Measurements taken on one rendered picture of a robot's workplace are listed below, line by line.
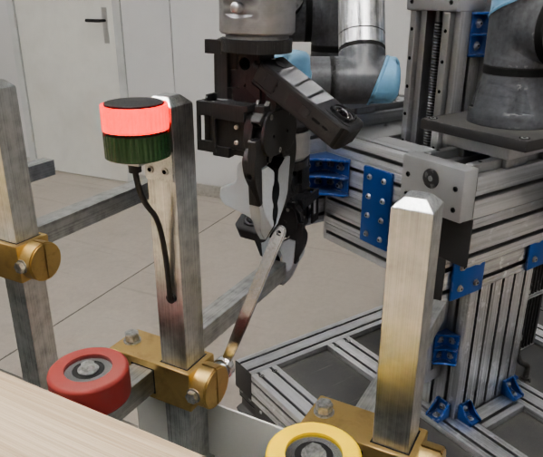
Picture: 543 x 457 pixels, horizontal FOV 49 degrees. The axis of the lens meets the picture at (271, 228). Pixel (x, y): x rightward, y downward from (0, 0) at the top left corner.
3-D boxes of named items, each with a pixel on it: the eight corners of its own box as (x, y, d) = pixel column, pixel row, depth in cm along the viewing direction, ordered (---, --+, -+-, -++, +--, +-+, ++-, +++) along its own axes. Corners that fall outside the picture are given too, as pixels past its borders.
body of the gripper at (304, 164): (320, 223, 98) (321, 151, 94) (296, 242, 91) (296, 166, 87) (278, 215, 102) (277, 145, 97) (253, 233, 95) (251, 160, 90)
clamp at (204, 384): (140, 362, 77) (136, 327, 75) (229, 393, 71) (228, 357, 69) (109, 385, 72) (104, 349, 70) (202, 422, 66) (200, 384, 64)
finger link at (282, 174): (244, 219, 72) (244, 144, 68) (287, 229, 69) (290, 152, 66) (229, 228, 69) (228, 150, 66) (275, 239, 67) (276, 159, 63)
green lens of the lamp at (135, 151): (134, 144, 59) (132, 121, 58) (184, 151, 57) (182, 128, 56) (90, 158, 54) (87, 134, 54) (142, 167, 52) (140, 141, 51)
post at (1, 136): (50, 409, 89) (-6, 76, 71) (67, 416, 87) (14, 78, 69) (31, 422, 86) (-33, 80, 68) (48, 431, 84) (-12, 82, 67)
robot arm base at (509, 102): (500, 110, 118) (508, 58, 115) (573, 123, 107) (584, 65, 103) (449, 119, 110) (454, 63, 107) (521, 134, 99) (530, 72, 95)
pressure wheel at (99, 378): (98, 420, 70) (86, 335, 66) (152, 443, 66) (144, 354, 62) (43, 464, 63) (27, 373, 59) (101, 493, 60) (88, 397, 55)
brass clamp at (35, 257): (-3, 250, 84) (-9, 217, 83) (67, 270, 78) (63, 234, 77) (-43, 267, 79) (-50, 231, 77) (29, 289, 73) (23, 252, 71)
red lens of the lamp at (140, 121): (132, 119, 58) (130, 96, 58) (182, 125, 56) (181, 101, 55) (87, 131, 53) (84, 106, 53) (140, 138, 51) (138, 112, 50)
